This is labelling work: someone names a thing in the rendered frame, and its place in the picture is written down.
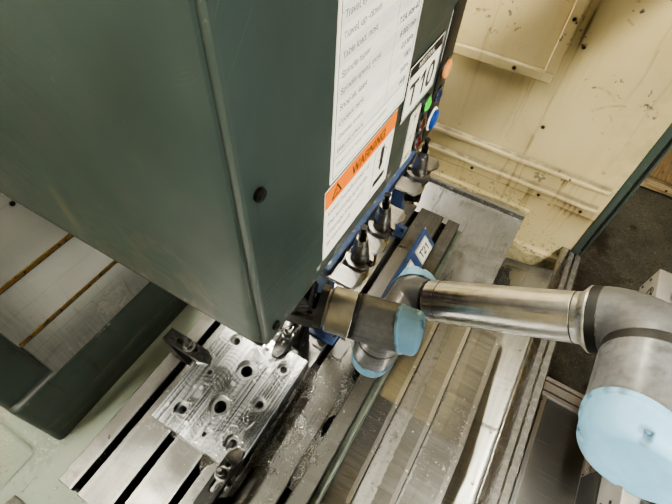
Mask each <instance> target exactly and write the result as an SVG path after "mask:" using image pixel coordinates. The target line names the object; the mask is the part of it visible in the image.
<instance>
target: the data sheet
mask: <svg viewBox="0 0 672 504"><path fill-rule="evenodd" d="M422 4H423V0H339V3H338V22H337V42H336V62H335V82H334V102H333V122H332V142H331V162H330V182H329V185H331V184H332V183H333V182H334V181H335V179H336V178H337V177H338V176H339V175H340V174H341V172H342V171H343V170H344V169H345V168H346V167H347V165H348V164H349V163H350V162H351V161H352V160H353V158H354V157H355V156H356V155H357V154H358V153H359V151H360V150H361V149H362V148H363V147H364V146H365V144H366V143H367V142H368V141H369V140H370V139H371V137H372V136H373V135H374V134H375V133H376V132H377V130H378V129H379V128H380V127H381V126H382V125H383V123H384V122H385V121H386V120H387V119H388V118H389V116H390V115H391V114H392V113H393V112H394V111H395V109H396V108H397V107H398V106H399V105H400V104H401V102H402V101H403V100H404V96H405V91H406V86H407V81H408V76H409V71H410V65H411V60H412V55H413V50H414V45H415V40H416V35H417V30H418V25H419V19H420V14H421V9H422Z"/></svg>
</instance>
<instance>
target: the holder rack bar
mask: <svg viewBox="0 0 672 504"><path fill-rule="evenodd" d="M416 155H417V151H412V152H411V153H410V156H409V157H408V158H407V160H406V161H405V162H404V164H403V165H402V166H401V167H400V168H399V169H398V170H397V172H396V173H395V174H394V176H393V177H392V178H391V180H390V181H389V182H388V184H387V185H386V187H385V188H384V189H383V191H382V192H381V193H380V195H379V196H378V197H377V199H376V200H375V201H374V203H373V204H372V205H371V207H370V208H369V209H368V211H367V212H366V213H365V215H364V216H363V218H362V219H361V220H360V222H359V223H358V224H357V226H356V227H355V228H354V230H353V231H352V232H351V234H350V235H349V236H348V238H347V239H346V240H345V242H344V243H343V244H342V246H341V247H340V249H339V250H338V251H337V253H336V254H335V255H334V257H333V258H332V259H331V261H330V262H329V263H328V265H327V266H326V267H325V269H324V270H323V271H322V273H321V274H323V275H325V276H328V274H329V273H331V272H332V270H333V268H334V267H335V266H336V264H337V263H338V262H341V261H342V260H343V259H344V257H345V255H346V252H349V250H350V249H351V247H352V245H351V244H352V242H353V241H354V240H355V238H356V236H357V235H358V234H359V232H360V231H361V229H360V226H361V225H362V224H366V225H368V223H369V220H372V218H373V217H374V215H373V213H374V212H375V211H376V209H377V208H378V207H379V205H380V203H381V202H382V201H383V199H384V198H385V196H384V193H385V192H390V193H391V192H392V191H393V189H394V188H393V186H394V185H395V183H396V182H397V180H398V179H399V178H400V176H401V175H402V176H403V175H404V174H405V173H406V171H407V170H408V166H409V165H410V163H411V161H412V160H413V158H414V157H415V156H416Z"/></svg>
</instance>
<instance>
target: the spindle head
mask: <svg viewBox="0 0 672 504"><path fill-rule="evenodd" d="M458 1H459V0H423V4H422V9H421V14H420V19H419V25H418V30H417V35H416V40H415V45H414V50H413V55H412V60H411V65H410V68H411V67H412V66H413V65H414V64H415V63H416V62H417V61H418V59H419V58H420V57H421V56H422V55H423V54H424V53H425V52H426V51H427V50H428V48H429V47H430V46H431V45H432V44H433V43H434V42H435V41H436V40H437V39H438V37H439V36H440V35H441V34H442V33H443V32H444V31H446V32H445V36H444V40H443V44H442V48H441V52H440V56H439V60H438V64H437V68H436V72H435V76H434V80H433V84H432V86H431V87H430V89H429V90H428V91H427V92H426V94H425V95H424V96H423V97H422V98H421V100H420V101H419V102H418V103H417V105H416V106H415V107H414V108H413V109H412V111H411V112H410V113H409V114H408V116H407V117H406V118H405V119H404V121H403V122H402V123H401V124H399V122H400V117H401V112H402V107H403V102H404V100H403V101H402V102H401V104H400V105H399V106H398V107H397V108H396V109H395V111H396V110H397V109H398V113H397V119H396V124H395V129H394V135H393V140H392V145H391V151H390V156H389V161H388V166H387V172H386V177H385V180H384V181H383V182H382V184H381V185H380V186H379V187H378V189H377V190H376V191H375V193H374V194H373V195H372V197H371V198H370V199H369V201H368V202H367V203H366V205H365V206H364V207H363V209H362V210H361V211H360V213H359V214H358V215H357V217H356V218H355V219H354V221H353V222H352V223H351V225H350V226H349V227H348V229H347V230H346V231H345V233H344V234H343V235H342V236H341V238H340V239H339V240H338V242H337V243H336V244H335V246H334V247H333V248H332V250H331V251H330V252H329V254H328V255H327V256H326V258H325V259H324V260H323V261H322V255H323V230H324V205H325V193H326V192H327V191H328V189H329V188H330V187H331V186H332V185H333V184H334V182H335V181H336V180H337V179H338V178H339V177H340V175H341V174H342V173H343V172H344V171H345V170H346V168H347V167H348V166H349V165H350V164H351V163H352V161H353V160H354V159H355V158H356V157H357V156H358V154H359V153H360V152H361V151H362V150H363V148H364V147H365V146H366V145H367V144H368V143H369V141H370V140H371V139H372V138H373V137H374V136H375V134H376V133H377V132H378V131H379V130H380V129H381V127H382V126H383V125H384V124H385V123H386V122H387V120H388V119H389V118H390V117H391V116H392V115H393V113H394V112H395V111H394V112H393V113H392V114H391V115H390V116H389V118H388V119H387V120H386V121H385V122H384V123H383V125H382V126H381V127H380V128H379V129H378V130H377V132H376V133H375V134H374V135H373V136H372V137H371V139H370V140H369V141H368V142H367V143H366V144H365V146H364V147H363V148H362V149H361V150H360V151H359V153H358V154H357V155H356V156H355V157H354V158H353V160H352V161H351V162H350V163H349V164H348V165H347V167H346V168H345V169H344V170H343V171H342V172H341V174H340V175H339V176H338V177H337V178H336V179H335V181H334V182H333V183H332V184H331V185H329V182H330V162H331V142H332V122H333V102H334V82H335V62H336V42H337V22H338V3H339V0H0V192H1V193H2V194H4V195H6V196H7V197H9V198H11V199H12V200H14V201H16V202H18V203H19V204H21V205H23V206H24V207H26V208H28V209H29V210H31V211H33V212H34V213H36V214H38V215H39V216H41V217H43V218H44V219H46V220H48V221H49V222H51V223H53V224H54V225H56V226H58V227H59V228H61V229H63V230H65V231H66V232H68V233H70V234H71V235H73V236H75V237H76V238H78V239H80V240H81V241H83V242H85V243H86V244H88V245H90V246H91V247H93V248H95V249H96V250H98V251H100V252H101V253H103V254H105V255H107V256H108V257H110V258H112V259H113V260H115V261H117V262H118V263H120V264H122V265H123V266H125V267H127V268H128V269H130V270H132V271H133V272H135V273H137V274H138V275H140V276H142V277H143V278H145V279H147V280H149V281H150V282H152V283H154V284H155V285H157V286H159V287H160V288H162V289H164V290H165V291H167V292H169V293H170V294H172V295H174V296H175V297H177V298H179V299H180V300H182V301H184V302H185V303H187V304H189V305H190V306H192V307H194V308H196V309H197V310H199V311H201V312H202V313H204V314H206V315H207V316H209V317H211V318H212V319H214V320H216V321H217V322H219V323H221V324H222V325H224V326H226V327H227V328H229V329H231V330H232V331H234V332H236V333H238V334H239V335H241V336H243V337H244V338H246V339H248V340H249V341H251V342H253V343H254V344H256V345H258V346H259V347H261V348H262V347H263V346H264V344H265V345H268V344H269V343H270V341H271V340H272V339H273V337H274V336H275V335H276V333H277V332H278V331H279V329H280V328H281V327H282V325H283V324H284V323H285V321H286V320H287V319H288V317H289V316H290V315H291V313H292V312H293V310H294V309H295V308H296V306H297V305H298V304H299V302H300V301H301V300H302V298H303V297H304V296H305V294H306V293H307V292H308V290H309V289H310V288H311V286H312V285H313V284H314V282H315V281H316V279H317V278H318V277H319V275H320V274H321V273H322V271H323V270H324V269H325V267H326V266H327V265H328V263H329V262H330V261H331V259H332V258H333V257H334V255H335V254H336V253H337V251H338V250H339V249H340V247H341V246H342V244H343V243H344V242H345V240H346V239H347V238H348V236H349V235H350V234H351V232H352V231H353V230H354V228H355V227H356V226H357V224H358V223H359V222H360V220H361V219H362V218H363V216H364V215H365V213H366V212H367V211H368V209H369V208H370V207H371V205H372V204H373V203H374V201H375V200H376V199H377V197H378V196H379V195H380V193H381V192H382V191H383V189H384V188H385V187H386V185H387V184H388V182H389V181H390V180H391V178H392V177H393V176H394V174H395V173H396V172H397V170H398V169H399V168H400V164H401V159H402V155H403V150H404V146H405V141H406V136H407V132H408V127H409V123H410V118H411V115H412V114H413V112H414V111H415V110H416V109H417V107H418V106H419V105H420V104H421V107H422V104H423V101H424V99H425V97H426V95H427V94H428V93H431V94H433V90H434V86H435V82H436V78H437V74H438V70H439V66H440V62H441V58H442V54H443V50H444V46H445V42H446V38H447V34H448V30H449V26H450V22H451V18H452V14H453V10H454V7H455V5H456V3H457V2H458Z"/></svg>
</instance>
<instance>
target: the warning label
mask: <svg viewBox="0 0 672 504"><path fill-rule="evenodd" d="M397 113H398V109H397V110H396V111H395V112H394V113H393V115H392V116H391V117H390V118H389V119H388V120H387V122H386V123H385V124H384V125H383V126H382V127H381V129H380V130H379V131H378V132H377V133H376V134H375V136H374V137H373V138H372V139H371V140H370V141H369V143H368V144H367V145H366V146H365V147H364V148H363V150H362V151H361V152H360V153H359V154H358V156H357V157H356V158H355V159H354V160H353V161H352V163H351V164H350V165H349V166H348V167H347V168H346V170H345V171H344V172H343V173H342V174H341V175H340V177H339V178H338V179H337V180H336V181H335V182H334V184H333V185H332V186H331V187H330V188H329V189H328V191H327V192H326V193H325V205H324V230H323V255H322V261H323V260H324V259H325V258H326V256H327V255H328V254H329V252H330V251H331V250H332V248H333V247H334V246H335V244H336V243H337V242H338V240H339V239H340V238H341V236H342V235H343V234H344V233H345V231H346V230H347V229H348V227H349V226H350V225H351V223H352V222H353V221H354V219H355V218H356V217H357V215H358V214H359V213H360V211H361V210H362V209H363V207H364V206H365V205H366V203H367V202H368V201H369V199H370V198H371V197H372V195H373V194H374V193H375V191H376V190H377V189H378V187H379V186H380V185H381V184H382V182H383V181H384V180H385V177H386V172H387V166H388V161H389V156H390V151H391V145H392V140H393V135H394V129H395V124H396V119H397Z"/></svg>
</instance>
